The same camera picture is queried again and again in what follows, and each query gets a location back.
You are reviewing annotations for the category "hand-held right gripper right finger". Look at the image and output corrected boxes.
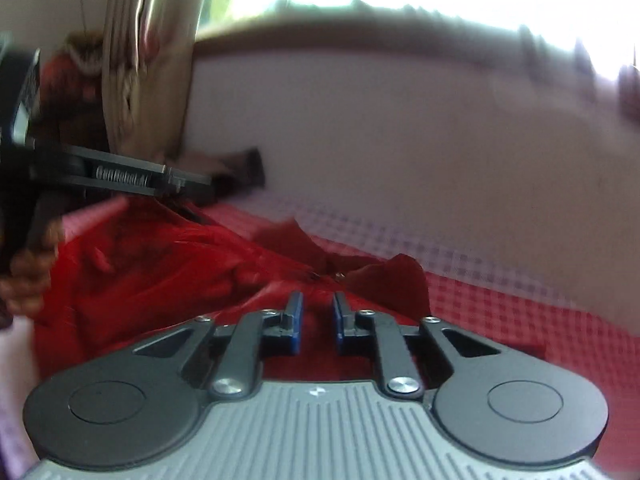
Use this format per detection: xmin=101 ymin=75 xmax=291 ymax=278
xmin=332 ymin=291 xmax=502 ymax=402

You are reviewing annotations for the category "checkered pink bed sheet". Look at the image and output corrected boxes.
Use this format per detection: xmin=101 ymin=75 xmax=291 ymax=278
xmin=0 ymin=194 xmax=640 ymax=480

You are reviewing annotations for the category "red puffer jacket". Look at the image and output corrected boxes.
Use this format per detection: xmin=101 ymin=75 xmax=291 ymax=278
xmin=31 ymin=195 xmax=433 ymax=386

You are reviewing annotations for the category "person's left hand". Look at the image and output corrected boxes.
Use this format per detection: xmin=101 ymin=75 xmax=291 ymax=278
xmin=0 ymin=217 xmax=67 ymax=318

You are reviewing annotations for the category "beige floral curtain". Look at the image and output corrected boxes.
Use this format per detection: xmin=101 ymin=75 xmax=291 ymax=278
xmin=101 ymin=0 xmax=211 ymax=161

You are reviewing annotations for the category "red floral cushion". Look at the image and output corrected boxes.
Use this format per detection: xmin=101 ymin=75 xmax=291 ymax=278
xmin=39 ymin=34 xmax=110 ymax=153

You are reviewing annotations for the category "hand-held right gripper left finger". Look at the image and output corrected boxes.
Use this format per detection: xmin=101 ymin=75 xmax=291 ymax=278
xmin=132 ymin=291 xmax=305 ymax=402

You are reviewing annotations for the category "wooden window frame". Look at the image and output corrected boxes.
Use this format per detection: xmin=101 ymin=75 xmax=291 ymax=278
xmin=192 ymin=5 xmax=640 ymax=91

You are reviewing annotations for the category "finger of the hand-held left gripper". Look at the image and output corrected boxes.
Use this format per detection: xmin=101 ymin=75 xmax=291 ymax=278
xmin=65 ymin=144 xmax=215 ymax=207

